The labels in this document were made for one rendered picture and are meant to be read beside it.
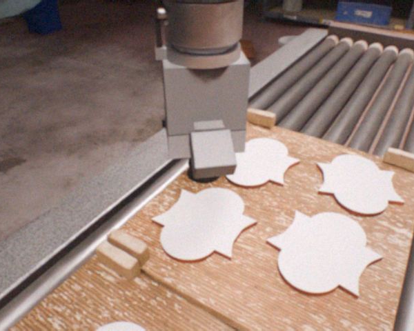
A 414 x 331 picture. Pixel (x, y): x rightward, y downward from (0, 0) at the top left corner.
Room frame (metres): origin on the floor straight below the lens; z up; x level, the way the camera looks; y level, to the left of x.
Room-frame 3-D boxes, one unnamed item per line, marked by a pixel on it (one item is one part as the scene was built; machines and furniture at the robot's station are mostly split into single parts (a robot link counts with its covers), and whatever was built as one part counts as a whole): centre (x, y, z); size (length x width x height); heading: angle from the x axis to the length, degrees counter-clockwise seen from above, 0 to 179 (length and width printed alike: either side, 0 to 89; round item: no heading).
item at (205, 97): (0.33, 0.00, 1.13); 0.12 x 0.09 x 0.16; 9
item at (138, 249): (0.30, 0.10, 0.95); 0.06 x 0.02 x 0.03; 58
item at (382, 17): (4.64, -1.93, 0.25); 0.62 x 0.42 x 0.22; 68
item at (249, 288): (0.40, -0.12, 0.93); 0.41 x 0.35 x 0.02; 148
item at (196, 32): (0.36, 0.01, 1.21); 0.08 x 0.08 x 0.05
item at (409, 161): (0.49, -0.33, 0.95); 0.06 x 0.02 x 0.03; 58
